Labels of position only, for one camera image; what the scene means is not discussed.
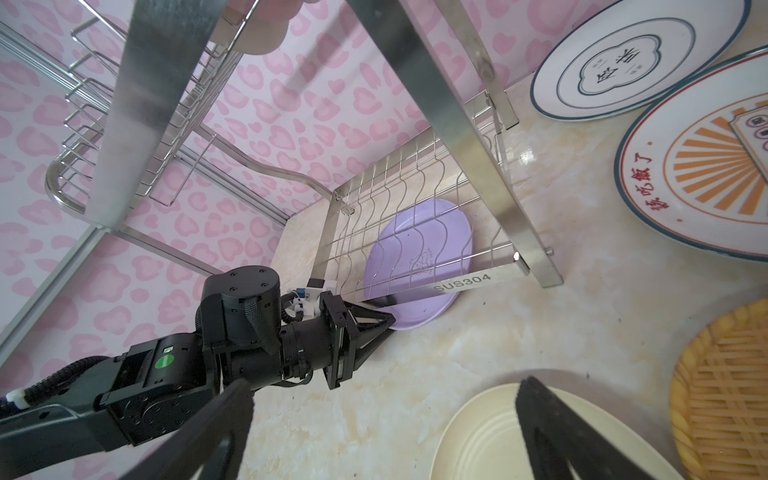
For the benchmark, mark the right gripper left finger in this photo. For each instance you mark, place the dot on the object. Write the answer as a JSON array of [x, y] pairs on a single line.
[[208, 428]]

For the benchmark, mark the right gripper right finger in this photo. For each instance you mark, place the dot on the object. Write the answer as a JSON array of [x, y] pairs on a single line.
[[562, 445]]

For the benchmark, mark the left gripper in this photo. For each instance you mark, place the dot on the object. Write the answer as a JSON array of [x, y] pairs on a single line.
[[316, 343]]

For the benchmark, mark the purple shell-shaped plate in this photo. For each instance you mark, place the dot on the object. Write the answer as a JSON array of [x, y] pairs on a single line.
[[429, 242]]

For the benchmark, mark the orange woven plate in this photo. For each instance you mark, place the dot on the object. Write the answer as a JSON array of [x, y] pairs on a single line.
[[718, 397]]

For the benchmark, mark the pink bear plate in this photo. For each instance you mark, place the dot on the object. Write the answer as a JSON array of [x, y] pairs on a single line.
[[256, 27]]

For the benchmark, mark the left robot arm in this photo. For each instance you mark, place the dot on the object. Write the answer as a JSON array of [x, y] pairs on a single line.
[[244, 336]]

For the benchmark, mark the white plate orange sunburst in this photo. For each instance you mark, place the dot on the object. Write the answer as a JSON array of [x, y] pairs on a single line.
[[693, 166]]

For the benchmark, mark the white plate black rim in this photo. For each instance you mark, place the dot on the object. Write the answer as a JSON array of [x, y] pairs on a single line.
[[631, 53]]

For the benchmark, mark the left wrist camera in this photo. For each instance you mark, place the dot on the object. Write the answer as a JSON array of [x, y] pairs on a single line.
[[303, 303]]

